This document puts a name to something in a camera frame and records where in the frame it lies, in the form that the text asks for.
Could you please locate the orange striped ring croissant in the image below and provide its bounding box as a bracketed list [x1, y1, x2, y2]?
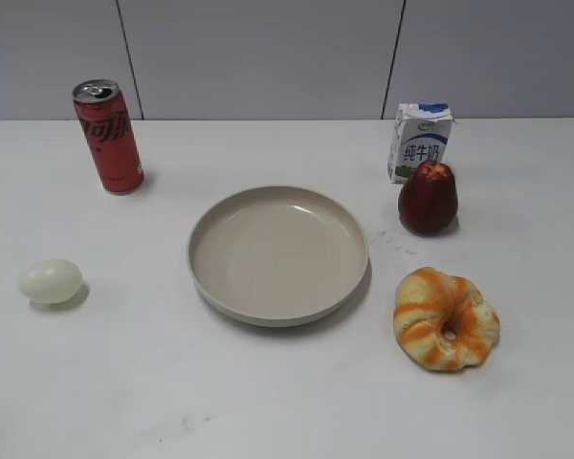
[393, 267, 500, 372]

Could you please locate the beige round plate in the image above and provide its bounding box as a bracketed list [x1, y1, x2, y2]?
[186, 186, 371, 328]

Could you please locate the dark red wax apple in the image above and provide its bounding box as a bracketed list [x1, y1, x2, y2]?
[398, 160, 458, 235]

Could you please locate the white blue milk carton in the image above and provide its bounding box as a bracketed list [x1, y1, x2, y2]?
[387, 103, 453, 184]

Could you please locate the red cola can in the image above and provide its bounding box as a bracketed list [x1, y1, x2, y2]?
[72, 78, 144, 194]

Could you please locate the white egg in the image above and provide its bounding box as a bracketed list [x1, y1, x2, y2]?
[18, 258, 83, 304]

